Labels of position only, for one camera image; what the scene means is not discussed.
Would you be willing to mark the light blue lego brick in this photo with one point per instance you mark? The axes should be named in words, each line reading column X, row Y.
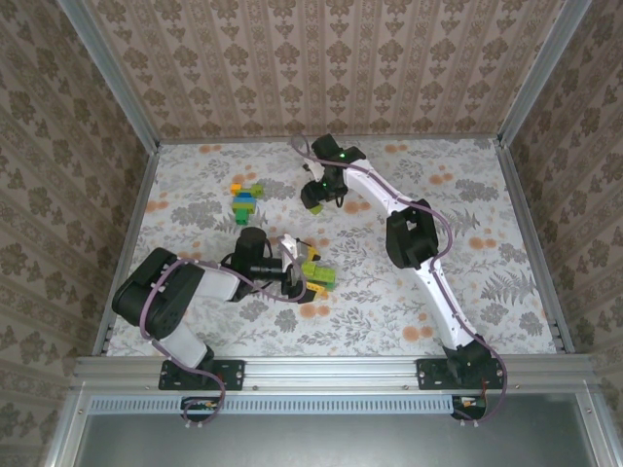
column 243, row 199

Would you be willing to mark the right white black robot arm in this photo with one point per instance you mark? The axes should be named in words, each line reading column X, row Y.
column 411, row 233

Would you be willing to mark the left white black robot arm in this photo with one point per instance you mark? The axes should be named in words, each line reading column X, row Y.
column 180, row 301

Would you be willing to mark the grey metal panel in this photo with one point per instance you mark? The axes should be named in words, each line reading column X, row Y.
column 340, row 442

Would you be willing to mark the wide aluminium frame rail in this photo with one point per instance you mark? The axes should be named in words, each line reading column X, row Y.
column 331, row 372

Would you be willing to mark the thin aluminium rail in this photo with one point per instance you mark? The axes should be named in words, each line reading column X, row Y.
column 243, row 139

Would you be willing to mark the aluminium side rail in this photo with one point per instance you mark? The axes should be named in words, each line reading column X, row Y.
column 135, row 214
column 525, row 219

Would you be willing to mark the aluminium frame post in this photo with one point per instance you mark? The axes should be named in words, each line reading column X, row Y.
column 121, row 87
column 540, row 73

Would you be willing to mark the aluminium frame profile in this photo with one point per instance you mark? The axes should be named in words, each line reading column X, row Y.
column 65, row 433
column 596, row 428

